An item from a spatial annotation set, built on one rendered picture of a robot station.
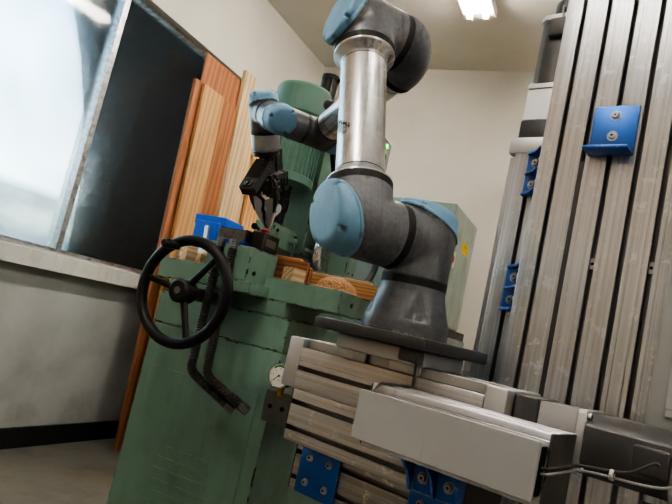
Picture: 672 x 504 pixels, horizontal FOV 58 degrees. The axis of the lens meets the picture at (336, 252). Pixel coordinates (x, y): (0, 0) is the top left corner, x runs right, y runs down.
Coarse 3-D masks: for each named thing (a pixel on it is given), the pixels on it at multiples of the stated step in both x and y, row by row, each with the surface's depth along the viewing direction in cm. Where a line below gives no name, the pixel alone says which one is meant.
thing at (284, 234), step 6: (258, 222) 184; (264, 228) 182; (270, 228) 182; (276, 228) 182; (282, 228) 185; (270, 234) 181; (276, 234) 183; (282, 234) 186; (288, 234) 189; (294, 234) 192; (282, 240) 186; (288, 240) 190; (282, 246) 187; (288, 246) 190; (288, 252) 191
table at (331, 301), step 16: (160, 272) 180; (176, 272) 178; (192, 272) 176; (240, 288) 157; (256, 288) 158; (272, 288) 164; (288, 288) 162; (304, 288) 160; (320, 288) 158; (304, 304) 159; (320, 304) 157; (336, 304) 155; (352, 304) 162; (368, 304) 172
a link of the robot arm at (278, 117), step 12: (264, 108) 149; (276, 108) 145; (288, 108) 145; (264, 120) 147; (276, 120) 145; (288, 120) 146; (300, 120) 150; (276, 132) 146; (288, 132) 147; (300, 132) 151
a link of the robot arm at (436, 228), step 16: (416, 208) 104; (432, 208) 104; (416, 224) 101; (432, 224) 103; (448, 224) 104; (416, 240) 101; (432, 240) 102; (448, 240) 104; (400, 256) 101; (416, 256) 102; (432, 256) 103; (448, 256) 105; (400, 272) 103; (416, 272) 102; (432, 272) 103; (448, 272) 105
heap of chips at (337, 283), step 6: (318, 282) 161; (324, 282) 160; (330, 282) 159; (336, 282) 159; (342, 282) 160; (348, 282) 165; (336, 288) 158; (342, 288) 159; (348, 288) 162; (354, 288) 166; (354, 294) 165
